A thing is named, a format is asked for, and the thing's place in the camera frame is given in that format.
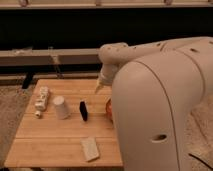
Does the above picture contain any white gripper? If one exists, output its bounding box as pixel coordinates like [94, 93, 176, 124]
[95, 66, 117, 94]

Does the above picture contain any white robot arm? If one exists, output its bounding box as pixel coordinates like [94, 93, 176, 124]
[98, 36, 213, 171]

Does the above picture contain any black rectangular block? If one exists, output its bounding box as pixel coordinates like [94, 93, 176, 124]
[79, 101, 88, 121]

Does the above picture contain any orange bowl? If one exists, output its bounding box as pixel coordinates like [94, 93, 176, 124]
[106, 99, 113, 121]

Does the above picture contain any white paper cup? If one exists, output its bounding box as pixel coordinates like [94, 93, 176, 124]
[53, 96, 70, 120]

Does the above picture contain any wooden table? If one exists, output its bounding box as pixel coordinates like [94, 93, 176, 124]
[5, 79, 122, 168]

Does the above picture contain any beige sponge block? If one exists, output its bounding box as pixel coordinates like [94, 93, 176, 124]
[81, 137, 100, 162]

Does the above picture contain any white toy block stack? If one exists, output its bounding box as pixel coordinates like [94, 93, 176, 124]
[35, 86, 50, 111]

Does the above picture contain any small white cube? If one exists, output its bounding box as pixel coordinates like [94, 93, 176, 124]
[35, 111, 42, 118]

